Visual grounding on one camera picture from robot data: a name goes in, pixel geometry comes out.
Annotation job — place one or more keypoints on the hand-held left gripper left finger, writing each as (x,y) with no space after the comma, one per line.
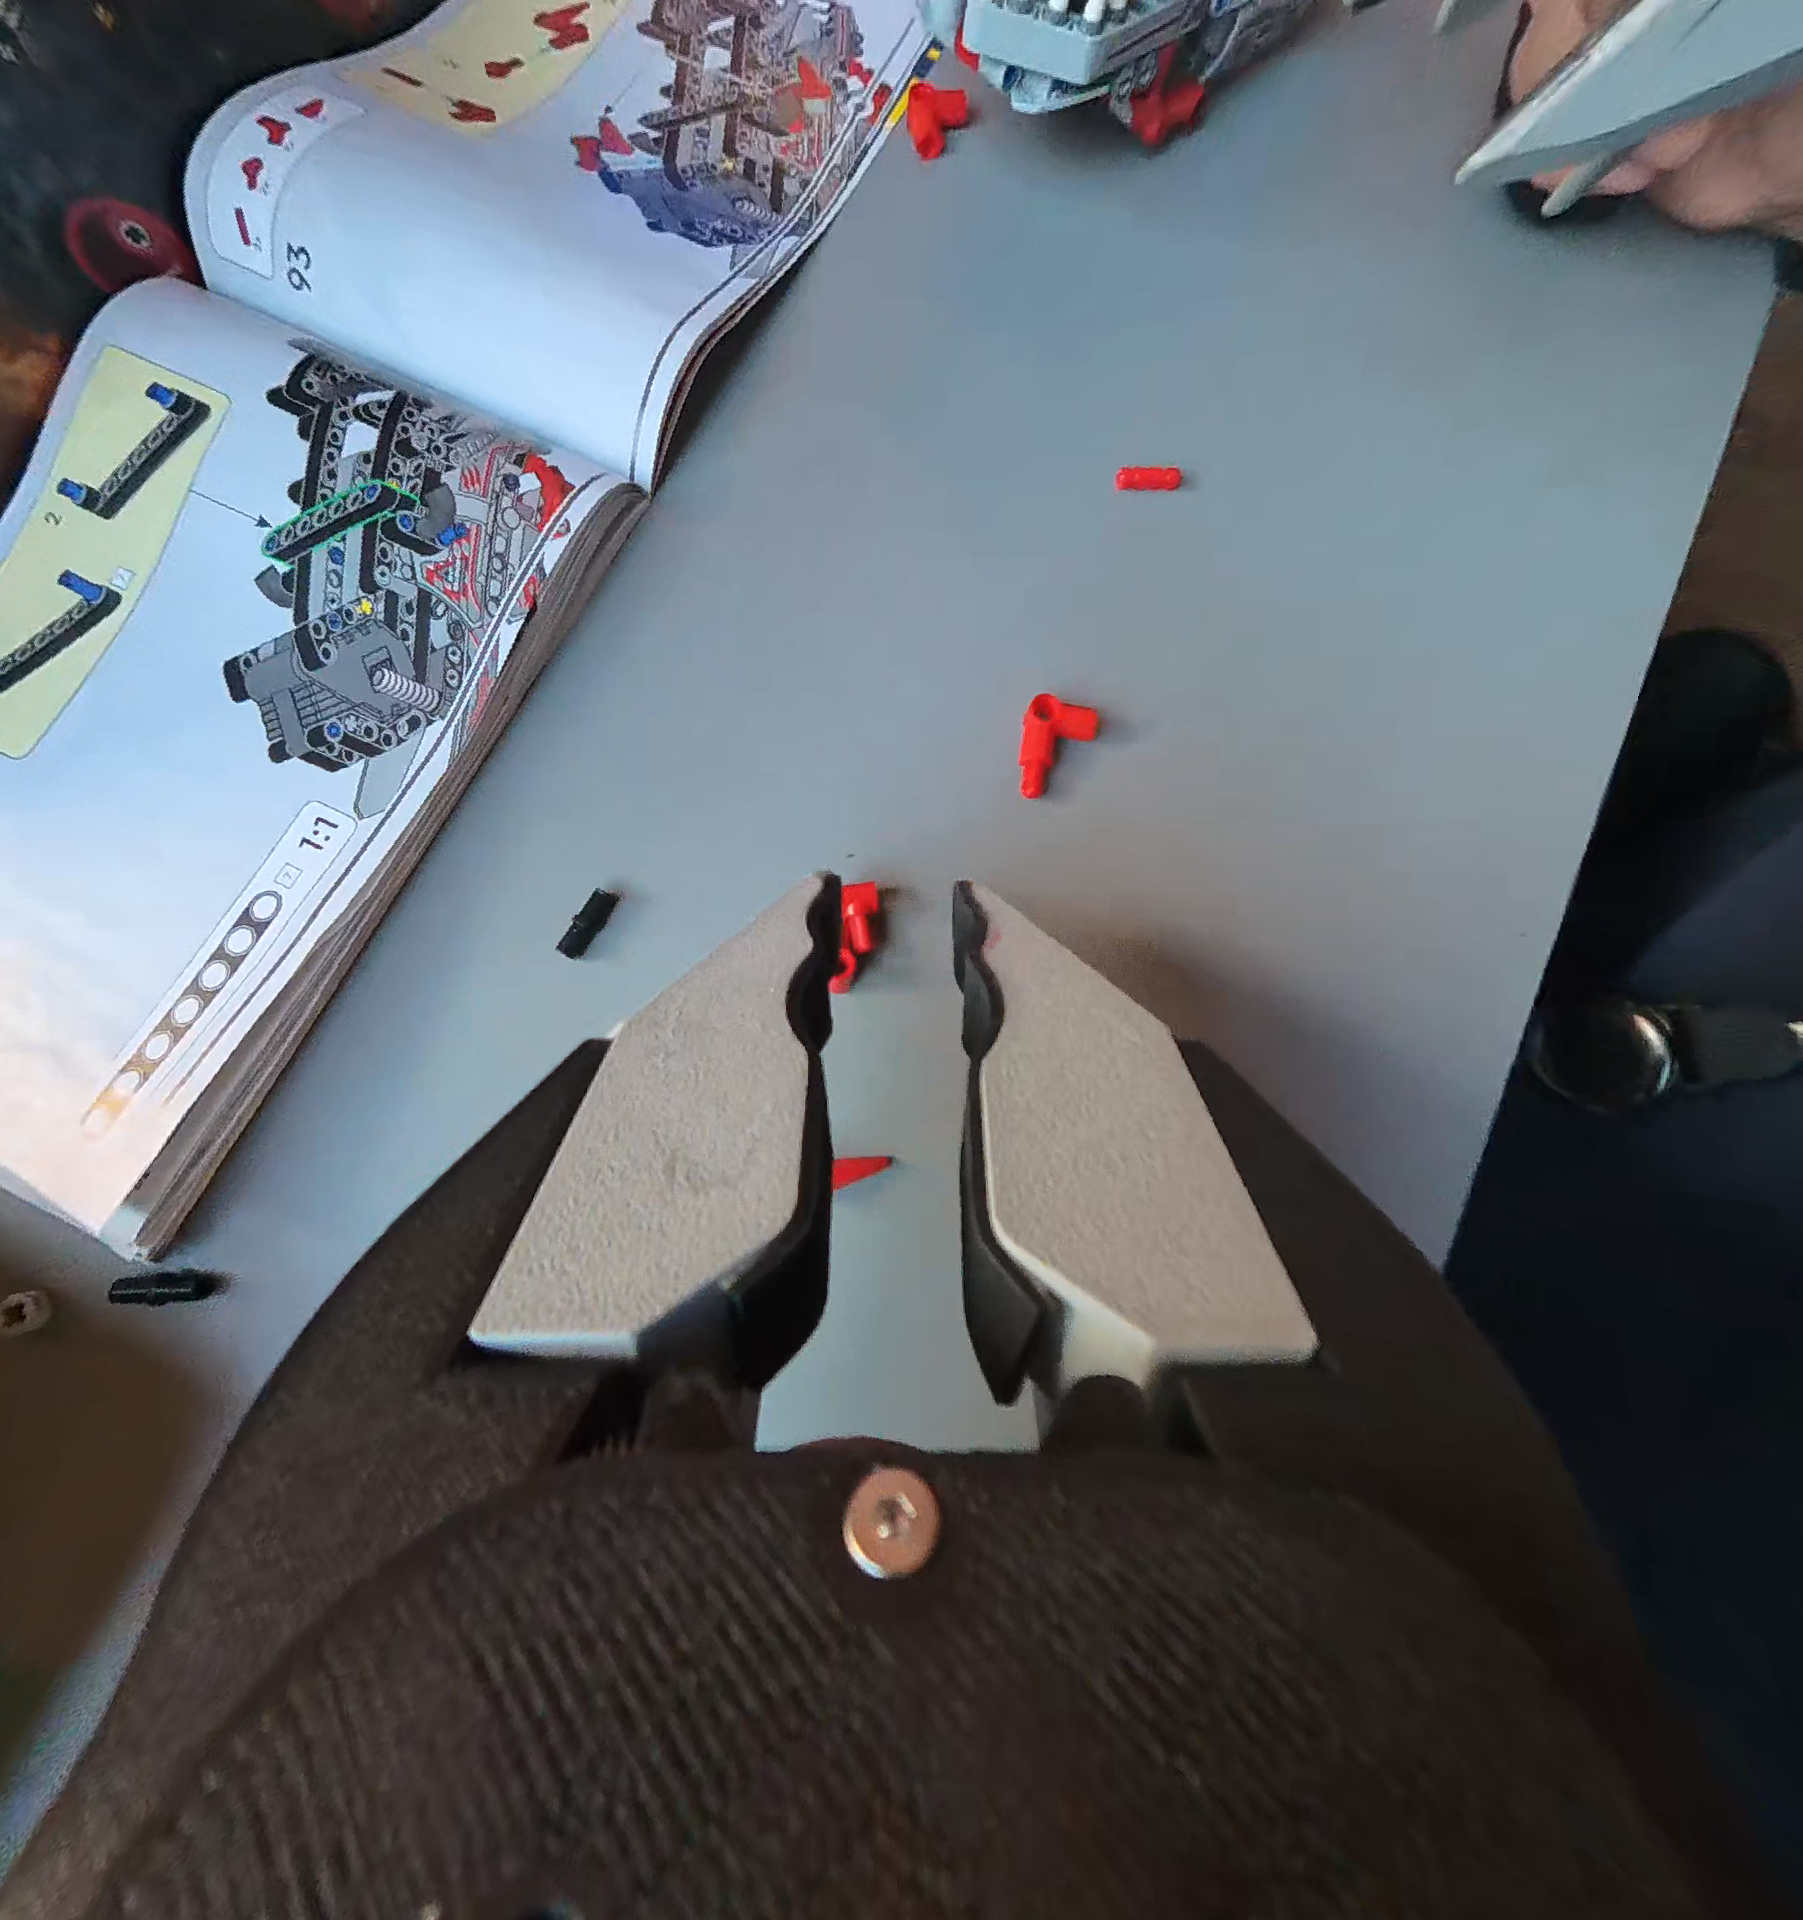
(692,1156)

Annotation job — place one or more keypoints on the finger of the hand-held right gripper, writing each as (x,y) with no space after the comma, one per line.
(1464,12)
(1665,75)

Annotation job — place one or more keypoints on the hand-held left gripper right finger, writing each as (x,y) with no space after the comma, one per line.
(1126,1187)

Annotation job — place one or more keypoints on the red angled connector piece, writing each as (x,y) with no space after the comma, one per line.
(930,120)
(858,916)
(1050,727)

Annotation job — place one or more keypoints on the grey toy truck model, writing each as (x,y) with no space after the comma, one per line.
(1096,51)

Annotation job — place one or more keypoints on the black toy set box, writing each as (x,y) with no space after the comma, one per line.
(33,151)

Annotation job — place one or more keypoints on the person's right hand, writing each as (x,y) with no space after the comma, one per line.
(1756,164)

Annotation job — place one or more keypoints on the red tooth piece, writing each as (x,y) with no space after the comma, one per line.
(858,1172)

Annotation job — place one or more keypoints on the black connector pin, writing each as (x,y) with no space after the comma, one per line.
(588,921)
(164,1286)

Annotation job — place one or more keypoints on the red connector pin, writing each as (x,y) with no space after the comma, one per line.
(1149,479)

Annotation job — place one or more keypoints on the person's navy clothing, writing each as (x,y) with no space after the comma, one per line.
(1665,1503)

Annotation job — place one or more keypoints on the black chair part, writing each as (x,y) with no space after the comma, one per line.
(1726,700)

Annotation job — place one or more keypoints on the open instruction booklet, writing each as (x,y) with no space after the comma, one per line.
(91,899)

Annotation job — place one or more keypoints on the tan round piece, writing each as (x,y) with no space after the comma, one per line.
(20,1311)

